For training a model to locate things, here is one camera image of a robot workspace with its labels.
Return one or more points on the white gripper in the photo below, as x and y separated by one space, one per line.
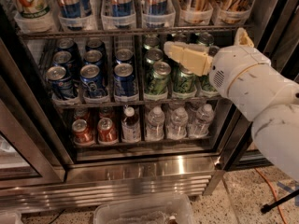
234 68

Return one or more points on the water bottle middle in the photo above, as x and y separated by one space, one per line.
177 124

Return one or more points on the blue can front middle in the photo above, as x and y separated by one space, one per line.
93 81

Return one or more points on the red can back right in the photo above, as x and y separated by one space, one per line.
106 112

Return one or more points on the green can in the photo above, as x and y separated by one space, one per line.
184 81
205 84
151 42
179 38
205 38
157 78

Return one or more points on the clear plastic bin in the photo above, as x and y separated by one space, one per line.
153 209

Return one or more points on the blue can back middle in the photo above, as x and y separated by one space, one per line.
95 44

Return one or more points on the green can front right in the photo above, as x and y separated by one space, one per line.
205 84

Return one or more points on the blue can second row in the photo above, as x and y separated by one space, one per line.
94 57
66 60
124 56

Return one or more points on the brown drink bottle white cap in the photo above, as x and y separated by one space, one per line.
130 124

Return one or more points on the green can second row right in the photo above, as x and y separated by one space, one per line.
213 50

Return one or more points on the blue can second row left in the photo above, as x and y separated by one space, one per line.
66 60

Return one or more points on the green can second row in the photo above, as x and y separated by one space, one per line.
213 50
152 56

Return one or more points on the black stand leg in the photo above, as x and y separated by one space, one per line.
268 207

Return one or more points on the blue can front left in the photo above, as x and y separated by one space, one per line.
61 83

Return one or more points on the stainless steel fridge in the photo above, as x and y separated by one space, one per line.
48 171

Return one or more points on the blue can back left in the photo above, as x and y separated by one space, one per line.
67 44

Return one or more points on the green can front left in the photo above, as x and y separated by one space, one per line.
157 78

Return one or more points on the blue can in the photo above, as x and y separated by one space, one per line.
67 44
95 44
93 81
124 80
61 83

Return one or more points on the water bottle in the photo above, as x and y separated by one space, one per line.
155 124
177 124
199 121

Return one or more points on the green can front middle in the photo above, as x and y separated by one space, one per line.
184 81

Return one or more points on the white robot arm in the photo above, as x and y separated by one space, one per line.
266 98

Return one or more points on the blue can front right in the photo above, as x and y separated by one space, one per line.
124 80

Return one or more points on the red can front right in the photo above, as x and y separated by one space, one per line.
107 131

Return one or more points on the red can back left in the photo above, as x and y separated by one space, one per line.
82 113

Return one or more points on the green can back middle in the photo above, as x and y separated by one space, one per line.
179 38

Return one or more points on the green can second row left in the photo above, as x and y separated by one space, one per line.
152 56

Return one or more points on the water bottle right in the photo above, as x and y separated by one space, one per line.
199 121

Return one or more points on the red bull can far left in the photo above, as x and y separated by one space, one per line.
73 9

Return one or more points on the blue can second row right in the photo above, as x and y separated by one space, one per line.
124 56

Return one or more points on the green can back left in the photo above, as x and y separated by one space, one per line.
151 42

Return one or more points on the green can back right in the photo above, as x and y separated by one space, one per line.
205 38

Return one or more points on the blue can second row middle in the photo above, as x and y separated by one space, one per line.
94 57

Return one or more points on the water bottle left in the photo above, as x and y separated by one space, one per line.
155 124

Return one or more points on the red can front left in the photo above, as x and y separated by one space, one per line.
83 135

